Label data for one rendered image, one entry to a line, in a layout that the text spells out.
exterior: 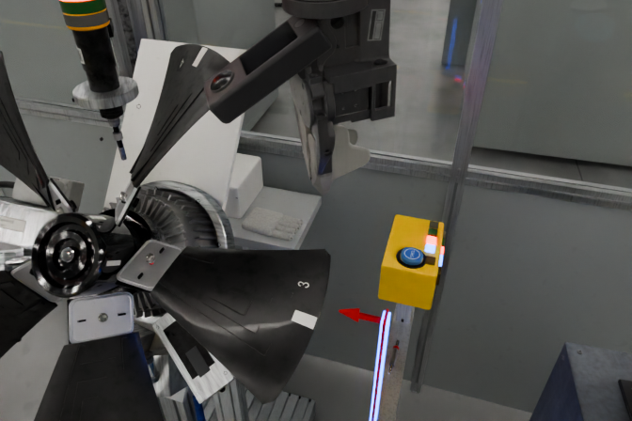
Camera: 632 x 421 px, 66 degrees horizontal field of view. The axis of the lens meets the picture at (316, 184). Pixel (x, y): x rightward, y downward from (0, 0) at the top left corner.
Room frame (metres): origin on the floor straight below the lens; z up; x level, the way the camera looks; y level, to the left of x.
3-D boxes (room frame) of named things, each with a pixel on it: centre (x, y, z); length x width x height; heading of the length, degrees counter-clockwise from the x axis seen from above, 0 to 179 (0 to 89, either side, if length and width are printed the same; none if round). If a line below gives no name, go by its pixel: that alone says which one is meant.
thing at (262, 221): (1.00, 0.12, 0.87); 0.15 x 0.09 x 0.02; 68
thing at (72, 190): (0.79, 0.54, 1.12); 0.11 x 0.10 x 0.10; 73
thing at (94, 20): (0.52, 0.24, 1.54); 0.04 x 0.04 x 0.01
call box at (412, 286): (0.70, -0.19, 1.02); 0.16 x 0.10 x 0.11; 163
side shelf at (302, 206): (1.08, 0.19, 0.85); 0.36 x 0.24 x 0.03; 73
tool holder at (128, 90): (0.53, 0.25, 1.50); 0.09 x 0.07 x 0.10; 18
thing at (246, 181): (1.13, 0.25, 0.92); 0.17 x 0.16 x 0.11; 163
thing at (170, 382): (0.53, 0.27, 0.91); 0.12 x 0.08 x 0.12; 163
